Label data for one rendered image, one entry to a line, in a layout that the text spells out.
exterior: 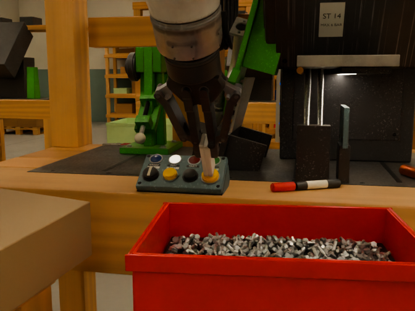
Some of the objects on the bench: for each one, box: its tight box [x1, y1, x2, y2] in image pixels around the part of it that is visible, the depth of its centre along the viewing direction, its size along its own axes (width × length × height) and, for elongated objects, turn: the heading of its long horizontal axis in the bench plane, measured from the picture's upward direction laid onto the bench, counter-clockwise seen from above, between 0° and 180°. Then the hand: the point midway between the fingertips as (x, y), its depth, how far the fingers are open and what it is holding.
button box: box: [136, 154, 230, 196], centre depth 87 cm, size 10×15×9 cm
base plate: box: [27, 144, 415, 188], centre depth 113 cm, size 42×110×2 cm
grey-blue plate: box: [336, 104, 350, 183], centre depth 95 cm, size 10×2×14 cm
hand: (207, 155), depth 80 cm, fingers closed
